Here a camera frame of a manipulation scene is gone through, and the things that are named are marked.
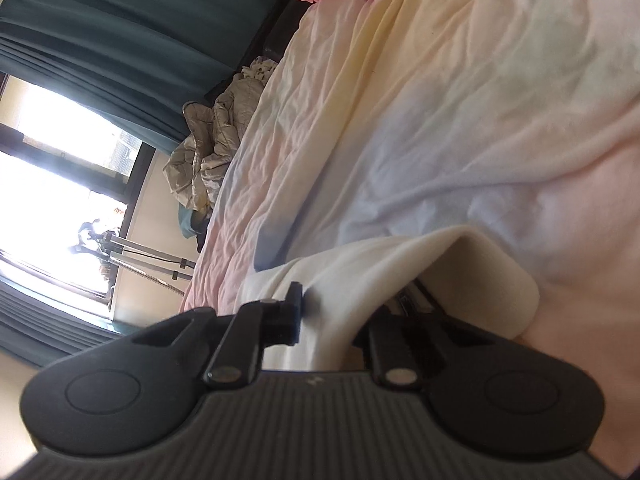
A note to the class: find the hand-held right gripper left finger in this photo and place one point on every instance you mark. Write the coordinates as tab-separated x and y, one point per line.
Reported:
296	312

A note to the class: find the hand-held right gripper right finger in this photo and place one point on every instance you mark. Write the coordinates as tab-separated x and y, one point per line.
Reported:
395	350

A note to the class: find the cream knit garment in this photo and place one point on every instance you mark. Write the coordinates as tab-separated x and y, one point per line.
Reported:
350	280

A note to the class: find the teal pillow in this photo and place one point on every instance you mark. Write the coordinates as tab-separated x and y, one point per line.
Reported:
192	220

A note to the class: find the crumpled beige quilt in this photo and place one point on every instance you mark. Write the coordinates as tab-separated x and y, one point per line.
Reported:
215	140

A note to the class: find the teal curtain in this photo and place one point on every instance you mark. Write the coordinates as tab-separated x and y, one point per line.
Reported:
45	325

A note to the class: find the dark framed window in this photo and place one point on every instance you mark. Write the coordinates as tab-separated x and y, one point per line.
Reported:
65	170

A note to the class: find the dark grey draped cloth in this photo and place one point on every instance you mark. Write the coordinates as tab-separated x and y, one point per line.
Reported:
125	25

